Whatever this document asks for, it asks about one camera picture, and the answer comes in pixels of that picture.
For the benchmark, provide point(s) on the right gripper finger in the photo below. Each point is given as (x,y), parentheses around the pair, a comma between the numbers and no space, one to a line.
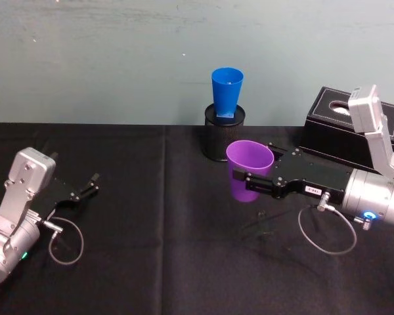
(277,151)
(259,185)

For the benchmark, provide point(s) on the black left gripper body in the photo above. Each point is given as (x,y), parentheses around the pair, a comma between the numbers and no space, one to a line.
(60,193)

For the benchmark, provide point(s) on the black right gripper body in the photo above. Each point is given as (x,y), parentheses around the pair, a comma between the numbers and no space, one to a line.
(308,174)

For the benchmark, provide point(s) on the purple plastic cup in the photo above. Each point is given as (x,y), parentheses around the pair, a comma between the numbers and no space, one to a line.
(241,188)

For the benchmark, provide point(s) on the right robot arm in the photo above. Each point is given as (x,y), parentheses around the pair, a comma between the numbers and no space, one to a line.
(371,193)

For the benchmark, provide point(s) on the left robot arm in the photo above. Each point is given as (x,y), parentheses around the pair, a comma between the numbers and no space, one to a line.
(16,210)

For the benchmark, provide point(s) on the black leather tissue box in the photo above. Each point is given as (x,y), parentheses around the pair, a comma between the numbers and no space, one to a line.
(328,131)

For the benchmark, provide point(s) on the black mesh pen holder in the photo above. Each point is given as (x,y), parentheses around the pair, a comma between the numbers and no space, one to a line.
(216,141)

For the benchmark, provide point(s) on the blue plastic cup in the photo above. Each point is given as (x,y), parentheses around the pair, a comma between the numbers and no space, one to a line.
(226,92)

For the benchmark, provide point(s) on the black table cloth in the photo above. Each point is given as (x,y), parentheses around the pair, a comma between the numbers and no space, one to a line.
(151,262)

